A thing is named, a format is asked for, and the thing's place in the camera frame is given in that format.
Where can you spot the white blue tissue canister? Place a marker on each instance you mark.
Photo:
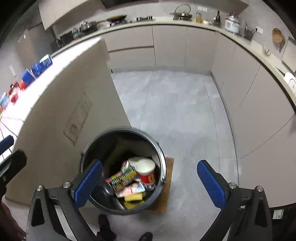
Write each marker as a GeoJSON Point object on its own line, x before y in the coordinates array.
{"type": "Point", "coordinates": [4, 102]}

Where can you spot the black gas stove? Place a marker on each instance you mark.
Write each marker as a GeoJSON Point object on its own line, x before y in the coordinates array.
{"type": "Point", "coordinates": [138, 19]}

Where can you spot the yellow green drink can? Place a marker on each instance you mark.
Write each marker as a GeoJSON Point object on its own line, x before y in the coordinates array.
{"type": "Point", "coordinates": [121, 180]}

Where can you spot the white plate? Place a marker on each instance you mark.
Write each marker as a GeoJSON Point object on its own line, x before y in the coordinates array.
{"type": "Point", "coordinates": [291, 81]}

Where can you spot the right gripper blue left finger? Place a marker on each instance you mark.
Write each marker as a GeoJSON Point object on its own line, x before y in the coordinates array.
{"type": "Point", "coordinates": [85, 182]}

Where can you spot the small red pot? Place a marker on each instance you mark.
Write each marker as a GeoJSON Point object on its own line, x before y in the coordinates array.
{"type": "Point", "coordinates": [13, 92]}

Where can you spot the lower counter cabinets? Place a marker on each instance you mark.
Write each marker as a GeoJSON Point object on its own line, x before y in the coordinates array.
{"type": "Point", "coordinates": [260, 103]}

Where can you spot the yellow sponge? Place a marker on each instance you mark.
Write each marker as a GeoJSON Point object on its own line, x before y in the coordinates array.
{"type": "Point", "coordinates": [134, 200]}

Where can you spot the yellow red portrait can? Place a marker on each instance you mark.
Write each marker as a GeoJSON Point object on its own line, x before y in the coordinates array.
{"type": "Point", "coordinates": [125, 166]}

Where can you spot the orange plastic bag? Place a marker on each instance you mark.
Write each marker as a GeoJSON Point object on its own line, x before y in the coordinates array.
{"type": "Point", "coordinates": [22, 85]}

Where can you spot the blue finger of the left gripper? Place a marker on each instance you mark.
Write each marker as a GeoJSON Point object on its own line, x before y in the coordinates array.
{"type": "Point", "coordinates": [6, 143]}

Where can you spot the beige refrigerator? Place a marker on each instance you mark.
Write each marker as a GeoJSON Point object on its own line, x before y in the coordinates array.
{"type": "Point", "coordinates": [32, 45]}

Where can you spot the yellow oil bottle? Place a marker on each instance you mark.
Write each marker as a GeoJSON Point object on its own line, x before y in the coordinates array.
{"type": "Point", "coordinates": [199, 17]}

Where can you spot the white blue paper cup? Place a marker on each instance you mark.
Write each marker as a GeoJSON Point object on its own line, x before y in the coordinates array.
{"type": "Point", "coordinates": [138, 162]}

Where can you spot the black lidded wok pot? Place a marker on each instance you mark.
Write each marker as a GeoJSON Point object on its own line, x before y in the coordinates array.
{"type": "Point", "coordinates": [86, 27]}

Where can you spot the beige cutting board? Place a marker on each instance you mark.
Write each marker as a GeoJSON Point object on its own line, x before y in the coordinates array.
{"type": "Point", "coordinates": [289, 55]}

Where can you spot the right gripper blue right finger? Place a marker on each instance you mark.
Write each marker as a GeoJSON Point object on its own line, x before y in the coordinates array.
{"type": "Point", "coordinates": [214, 183]}

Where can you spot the upper wall cabinets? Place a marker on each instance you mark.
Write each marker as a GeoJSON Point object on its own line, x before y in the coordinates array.
{"type": "Point", "coordinates": [65, 15]}

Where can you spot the black microwave oven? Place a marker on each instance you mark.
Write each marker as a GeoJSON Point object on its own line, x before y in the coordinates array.
{"type": "Point", "coordinates": [62, 41]}

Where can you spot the black utensil holder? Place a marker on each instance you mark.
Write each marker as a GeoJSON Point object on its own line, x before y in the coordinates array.
{"type": "Point", "coordinates": [249, 32]}

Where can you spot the black trash bucket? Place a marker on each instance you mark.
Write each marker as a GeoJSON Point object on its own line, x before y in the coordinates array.
{"type": "Point", "coordinates": [128, 156]}

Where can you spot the pink snack packet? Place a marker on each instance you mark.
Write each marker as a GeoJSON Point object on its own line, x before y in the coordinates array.
{"type": "Point", "coordinates": [132, 189]}

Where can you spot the frying pan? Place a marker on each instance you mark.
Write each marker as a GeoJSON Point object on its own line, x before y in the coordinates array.
{"type": "Point", "coordinates": [113, 19]}

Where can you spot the green ceramic vase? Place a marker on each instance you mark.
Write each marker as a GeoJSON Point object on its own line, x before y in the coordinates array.
{"type": "Point", "coordinates": [76, 33]}

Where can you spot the metal kettle on burner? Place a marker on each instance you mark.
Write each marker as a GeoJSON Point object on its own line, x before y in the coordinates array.
{"type": "Point", "coordinates": [183, 12]}

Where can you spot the dark wine bottle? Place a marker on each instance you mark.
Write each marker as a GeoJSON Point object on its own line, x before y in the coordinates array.
{"type": "Point", "coordinates": [217, 20]}

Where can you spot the blue pepsi can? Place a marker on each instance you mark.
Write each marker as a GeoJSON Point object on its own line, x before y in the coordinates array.
{"type": "Point", "coordinates": [39, 67]}

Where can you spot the round bamboo basket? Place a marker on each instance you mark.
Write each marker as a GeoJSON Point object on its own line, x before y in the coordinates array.
{"type": "Point", "coordinates": [278, 38]}

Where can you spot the white rice cooker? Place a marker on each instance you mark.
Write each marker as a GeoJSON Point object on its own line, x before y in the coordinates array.
{"type": "Point", "coordinates": [232, 23]}

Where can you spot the red paper cup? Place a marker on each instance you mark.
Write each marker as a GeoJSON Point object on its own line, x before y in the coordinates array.
{"type": "Point", "coordinates": [145, 168]}

